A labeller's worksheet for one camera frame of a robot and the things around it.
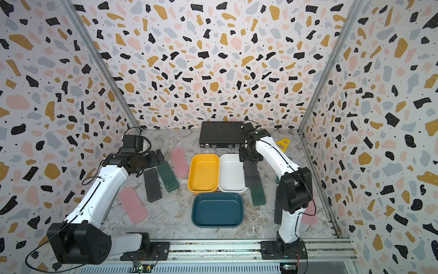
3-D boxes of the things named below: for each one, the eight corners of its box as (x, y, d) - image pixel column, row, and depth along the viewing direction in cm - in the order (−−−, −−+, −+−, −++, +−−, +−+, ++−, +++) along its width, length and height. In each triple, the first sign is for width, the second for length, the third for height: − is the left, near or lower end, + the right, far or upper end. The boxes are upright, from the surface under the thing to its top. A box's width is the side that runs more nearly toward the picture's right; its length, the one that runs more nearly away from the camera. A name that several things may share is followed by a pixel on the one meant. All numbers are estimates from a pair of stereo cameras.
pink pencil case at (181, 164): (176, 179, 99) (175, 177, 98) (171, 151, 112) (170, 149, 111) (190, 175, 101) (189, 173, 99) (183, 148, 114) (183, 146, 112)
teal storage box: (191, 228, 82) (189, 224, 78) (195, 195, 93) (194, 191, 89) (244, 228, 82) (245, 225, 78) (242, 195, 93) (243, 191, 89)
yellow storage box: (185, 196, 92) (183, 191, 88) (192, 159, 108) (190, 153, 103) (218, 196, 93) (217, 191, 88) (219, 159, 108) (219, 153, 103)
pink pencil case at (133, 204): (135, 227, 82) (133, 226, 81) (118, 193, 93) (116, 191, 92) (150, 216, 86) (149, 214, 84) (132, 184, 97) (130, 182, 95)
